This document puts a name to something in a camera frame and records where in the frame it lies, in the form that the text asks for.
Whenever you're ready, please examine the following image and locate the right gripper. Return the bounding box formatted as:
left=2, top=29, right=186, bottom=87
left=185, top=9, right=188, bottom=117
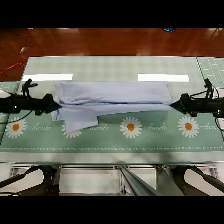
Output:
left=168, top=93, right=196, bottom=118

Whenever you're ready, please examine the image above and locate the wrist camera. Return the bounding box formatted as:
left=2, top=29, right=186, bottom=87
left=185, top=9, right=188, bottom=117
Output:
left=21, top=78, right=39, bottom=98
left=202, top=77, right=217, bottom=100

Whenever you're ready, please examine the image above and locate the black cable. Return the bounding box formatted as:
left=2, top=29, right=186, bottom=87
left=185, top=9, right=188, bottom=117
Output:
left=0, top=111, right=33, bottom=126
left=214, top=116, right=224, bottom=135

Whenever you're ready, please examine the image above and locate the light blue shirt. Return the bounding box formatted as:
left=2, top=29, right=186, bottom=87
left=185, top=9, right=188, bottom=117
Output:
left=50, top=81, right=173, bottom=134

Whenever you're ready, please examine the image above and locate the silver frame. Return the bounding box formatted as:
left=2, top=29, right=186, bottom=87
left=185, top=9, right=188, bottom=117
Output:
left=0, top=161, right=224, bottom=197

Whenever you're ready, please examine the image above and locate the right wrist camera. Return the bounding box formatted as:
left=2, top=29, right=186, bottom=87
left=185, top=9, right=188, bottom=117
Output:
left=202, top=77, right=217, bottom=100

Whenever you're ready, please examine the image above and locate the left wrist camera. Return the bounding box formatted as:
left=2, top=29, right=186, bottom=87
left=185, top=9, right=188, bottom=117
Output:
left=21, top=78, right=39, bottom=98

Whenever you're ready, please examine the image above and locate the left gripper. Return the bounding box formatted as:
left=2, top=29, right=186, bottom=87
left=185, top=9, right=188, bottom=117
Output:
left=34, top=93, right=63, bottom=116

